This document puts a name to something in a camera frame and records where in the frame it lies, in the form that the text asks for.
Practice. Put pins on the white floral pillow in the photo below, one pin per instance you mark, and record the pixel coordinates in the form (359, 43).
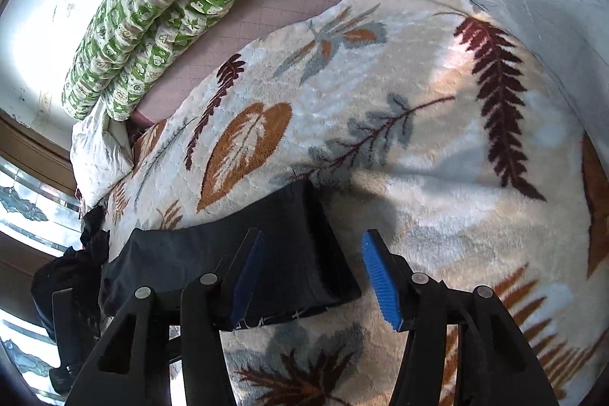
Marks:
(100, 154)

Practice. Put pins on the green patterned folded quilt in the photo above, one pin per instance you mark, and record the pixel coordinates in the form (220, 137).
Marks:
(127, 46)

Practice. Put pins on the dark clothes pile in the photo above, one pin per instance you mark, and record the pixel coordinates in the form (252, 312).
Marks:
(65, 295)

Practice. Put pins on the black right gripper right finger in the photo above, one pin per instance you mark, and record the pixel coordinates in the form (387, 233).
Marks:
(495, 364)

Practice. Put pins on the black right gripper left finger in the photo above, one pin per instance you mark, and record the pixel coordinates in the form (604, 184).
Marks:
(130, 363)

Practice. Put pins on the black pants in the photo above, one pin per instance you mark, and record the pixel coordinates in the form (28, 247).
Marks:
(228, 263)

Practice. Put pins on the leaf pattern fleece blanket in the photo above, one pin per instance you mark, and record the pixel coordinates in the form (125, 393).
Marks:
(425, 120)

